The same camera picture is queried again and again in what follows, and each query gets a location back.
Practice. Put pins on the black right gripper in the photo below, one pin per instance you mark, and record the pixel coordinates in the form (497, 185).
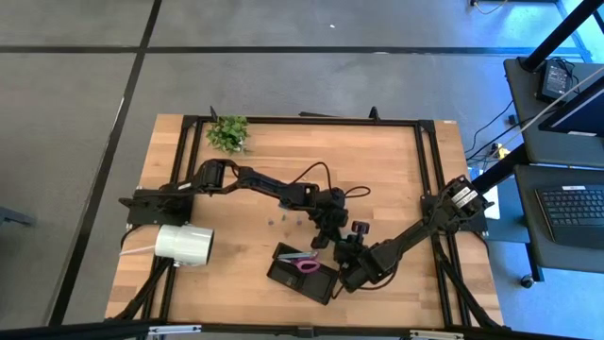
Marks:
(351, 251)

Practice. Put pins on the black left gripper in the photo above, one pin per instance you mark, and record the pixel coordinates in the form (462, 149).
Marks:
(332, 217)

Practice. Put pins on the black mesh desk organizer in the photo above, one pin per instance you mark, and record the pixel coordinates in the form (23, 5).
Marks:
(321, 288)

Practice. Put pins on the pale pink paper clip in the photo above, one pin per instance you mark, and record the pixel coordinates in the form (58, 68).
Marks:
(286, 233)

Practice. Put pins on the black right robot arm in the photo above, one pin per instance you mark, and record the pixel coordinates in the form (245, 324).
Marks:
(415, 233)

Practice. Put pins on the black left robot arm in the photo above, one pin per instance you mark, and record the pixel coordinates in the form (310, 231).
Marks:
(264, 181)

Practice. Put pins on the green plant in white pot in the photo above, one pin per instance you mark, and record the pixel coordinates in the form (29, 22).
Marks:
(229, 134)

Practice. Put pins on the white paper sheet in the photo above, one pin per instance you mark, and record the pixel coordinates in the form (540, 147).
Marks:
(494, 203)

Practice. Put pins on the black caster wheel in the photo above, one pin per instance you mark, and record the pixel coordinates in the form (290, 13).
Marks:
(527, 282)

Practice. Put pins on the yellow power plug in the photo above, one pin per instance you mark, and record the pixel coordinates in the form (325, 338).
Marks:
(501, 152)

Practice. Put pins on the dark grey desk with keyboard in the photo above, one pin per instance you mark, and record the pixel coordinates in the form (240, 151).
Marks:
(542, 260)

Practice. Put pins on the dark grey desk with pole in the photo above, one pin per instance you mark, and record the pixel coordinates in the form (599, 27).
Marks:
(528, 123)

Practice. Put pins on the black computer keyboard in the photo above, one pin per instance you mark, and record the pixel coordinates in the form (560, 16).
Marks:
(571, 212)

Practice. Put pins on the black overhead rig bar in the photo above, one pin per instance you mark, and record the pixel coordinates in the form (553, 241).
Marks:
(94, 330)

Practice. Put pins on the black flat monitor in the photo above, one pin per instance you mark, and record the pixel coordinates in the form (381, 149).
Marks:
(580, 118)

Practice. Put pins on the black power adapter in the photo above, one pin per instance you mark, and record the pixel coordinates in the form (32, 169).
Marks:
(554, 80)

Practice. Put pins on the black vertical pole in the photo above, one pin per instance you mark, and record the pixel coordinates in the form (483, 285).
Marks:
(561, 33)

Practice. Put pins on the grey furniture foot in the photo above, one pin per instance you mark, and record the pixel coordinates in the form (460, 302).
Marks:
(14, 218)

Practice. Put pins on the black metal table frame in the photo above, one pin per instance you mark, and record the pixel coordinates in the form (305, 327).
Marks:
(330, 121)

